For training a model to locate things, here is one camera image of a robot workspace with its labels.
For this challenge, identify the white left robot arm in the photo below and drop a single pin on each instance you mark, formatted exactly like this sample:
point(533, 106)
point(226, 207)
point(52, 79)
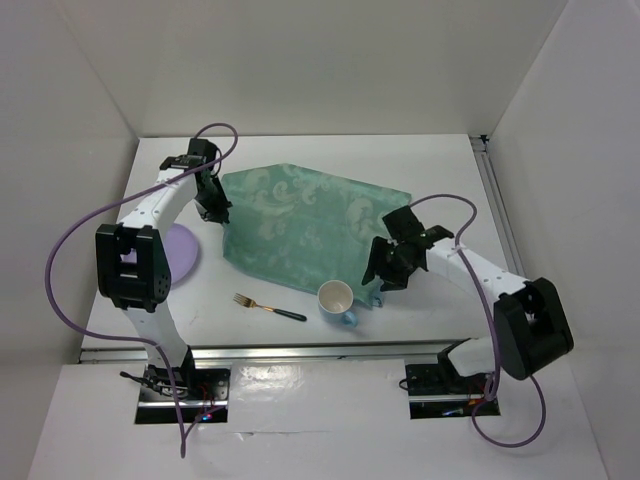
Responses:
point(132, 265)

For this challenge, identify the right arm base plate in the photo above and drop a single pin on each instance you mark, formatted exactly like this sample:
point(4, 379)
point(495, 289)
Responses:
point(435, 394)

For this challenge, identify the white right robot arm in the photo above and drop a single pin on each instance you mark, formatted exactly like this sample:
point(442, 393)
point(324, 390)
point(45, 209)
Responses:
point(528, 327)

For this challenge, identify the purple plate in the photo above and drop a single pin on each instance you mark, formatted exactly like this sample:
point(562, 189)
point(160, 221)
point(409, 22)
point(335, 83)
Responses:
point(182, 249)

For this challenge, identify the aluminium right rail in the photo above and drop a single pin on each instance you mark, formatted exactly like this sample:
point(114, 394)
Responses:
point(505, 225)

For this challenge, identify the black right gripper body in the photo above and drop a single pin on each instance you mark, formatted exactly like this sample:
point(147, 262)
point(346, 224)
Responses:
point(395, 269)

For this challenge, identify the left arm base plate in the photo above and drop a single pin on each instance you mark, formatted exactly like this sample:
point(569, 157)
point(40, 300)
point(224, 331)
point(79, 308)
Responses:
point(208, 398)

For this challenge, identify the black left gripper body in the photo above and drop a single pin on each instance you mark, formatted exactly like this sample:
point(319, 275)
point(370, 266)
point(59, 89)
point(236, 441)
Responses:
point(211, 201)

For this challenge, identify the light blue mug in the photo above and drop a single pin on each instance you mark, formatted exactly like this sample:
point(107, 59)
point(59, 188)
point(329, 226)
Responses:
point(335, 301)

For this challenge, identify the green satin placemat cloth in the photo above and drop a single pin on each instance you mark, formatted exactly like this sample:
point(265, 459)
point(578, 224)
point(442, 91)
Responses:
point(299, 227)

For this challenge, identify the aluminium rail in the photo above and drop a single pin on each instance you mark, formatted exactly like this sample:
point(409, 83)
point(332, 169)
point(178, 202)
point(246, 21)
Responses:
point(505, 225)
point(404, 349)

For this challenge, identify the gold fork green handle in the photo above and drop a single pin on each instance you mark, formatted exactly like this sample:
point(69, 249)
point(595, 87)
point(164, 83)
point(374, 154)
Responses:
point(249, 303)

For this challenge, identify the aluminium front rail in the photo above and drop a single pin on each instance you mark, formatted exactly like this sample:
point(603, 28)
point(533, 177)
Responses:
point(404, 349)

